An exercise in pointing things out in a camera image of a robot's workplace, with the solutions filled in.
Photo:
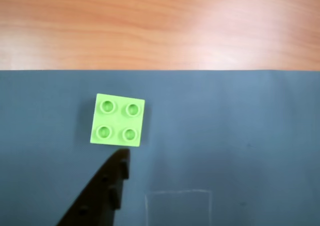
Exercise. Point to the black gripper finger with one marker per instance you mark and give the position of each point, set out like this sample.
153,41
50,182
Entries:
100,196

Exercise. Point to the grey table mat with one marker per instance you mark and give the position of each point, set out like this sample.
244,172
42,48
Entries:
225,135

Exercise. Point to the green lego block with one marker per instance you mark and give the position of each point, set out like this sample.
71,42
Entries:
117,120

